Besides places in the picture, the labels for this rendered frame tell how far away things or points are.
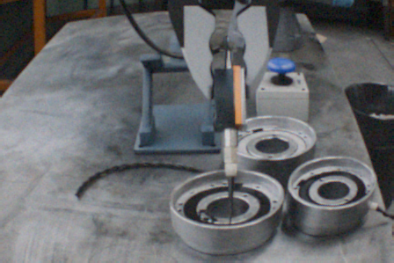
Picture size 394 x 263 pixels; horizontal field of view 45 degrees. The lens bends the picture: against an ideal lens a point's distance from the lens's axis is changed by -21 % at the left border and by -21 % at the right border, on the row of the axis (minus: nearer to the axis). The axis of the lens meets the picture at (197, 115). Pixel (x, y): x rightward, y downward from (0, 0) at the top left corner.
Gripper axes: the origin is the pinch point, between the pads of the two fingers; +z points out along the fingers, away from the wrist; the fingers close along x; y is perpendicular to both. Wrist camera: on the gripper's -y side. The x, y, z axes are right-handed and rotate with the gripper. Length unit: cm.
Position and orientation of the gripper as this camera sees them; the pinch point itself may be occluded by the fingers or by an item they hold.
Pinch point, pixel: (229, 87)
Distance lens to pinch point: 51.1
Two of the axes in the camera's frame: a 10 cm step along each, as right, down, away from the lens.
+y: 0.4, -4.2, 9.1
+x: -10.0, 0.2, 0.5
